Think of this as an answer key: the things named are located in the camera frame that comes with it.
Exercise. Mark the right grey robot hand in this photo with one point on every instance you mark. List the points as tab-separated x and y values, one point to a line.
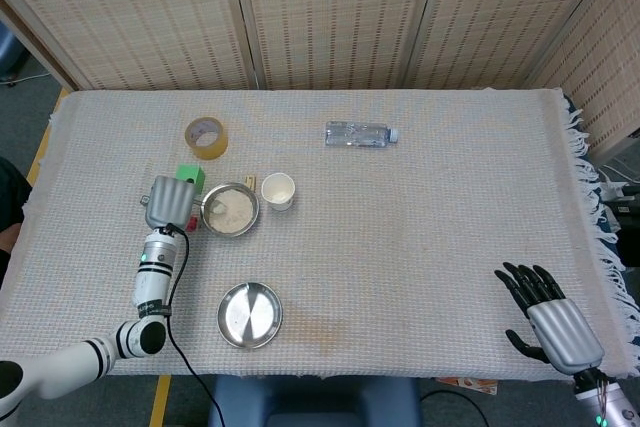
565	332

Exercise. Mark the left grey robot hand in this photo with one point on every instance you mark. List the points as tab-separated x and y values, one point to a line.
170	199

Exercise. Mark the metal spoon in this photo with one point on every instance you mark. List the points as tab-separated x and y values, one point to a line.
218	207

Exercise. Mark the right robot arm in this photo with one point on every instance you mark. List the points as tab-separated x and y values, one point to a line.
605	399

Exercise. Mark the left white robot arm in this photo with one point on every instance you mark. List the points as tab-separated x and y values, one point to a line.
155	262

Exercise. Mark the metal bowl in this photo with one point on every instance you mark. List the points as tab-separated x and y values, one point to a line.
250	314
256	212

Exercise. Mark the white paper cup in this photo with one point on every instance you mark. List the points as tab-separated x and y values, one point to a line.
278	192

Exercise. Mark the small teal box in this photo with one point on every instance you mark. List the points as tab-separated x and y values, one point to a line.
144	200

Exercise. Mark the red wrapped packet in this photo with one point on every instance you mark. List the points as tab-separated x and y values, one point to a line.
192	224

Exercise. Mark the green cube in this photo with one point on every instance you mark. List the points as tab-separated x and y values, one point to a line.
189	172

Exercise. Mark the yellow tape roll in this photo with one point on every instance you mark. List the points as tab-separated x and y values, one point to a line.
212	149

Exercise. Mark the small wooden piece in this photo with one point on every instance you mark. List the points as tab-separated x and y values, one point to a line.
250	182

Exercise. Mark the orange printed package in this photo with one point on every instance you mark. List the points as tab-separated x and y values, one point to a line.
470	384

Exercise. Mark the white power strip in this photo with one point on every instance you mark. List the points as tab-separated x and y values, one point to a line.
620	197

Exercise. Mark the black dark garment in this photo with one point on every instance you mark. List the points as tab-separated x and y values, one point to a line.
12	197

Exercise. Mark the woven beige tablecloth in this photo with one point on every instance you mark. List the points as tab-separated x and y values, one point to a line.
400	237

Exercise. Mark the clear plastic water bottle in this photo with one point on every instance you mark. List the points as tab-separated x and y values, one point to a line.
357	134

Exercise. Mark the blue office chair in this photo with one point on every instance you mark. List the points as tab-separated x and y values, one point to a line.
7	52

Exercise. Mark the bamboo folding screen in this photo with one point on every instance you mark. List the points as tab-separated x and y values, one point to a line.
340	12

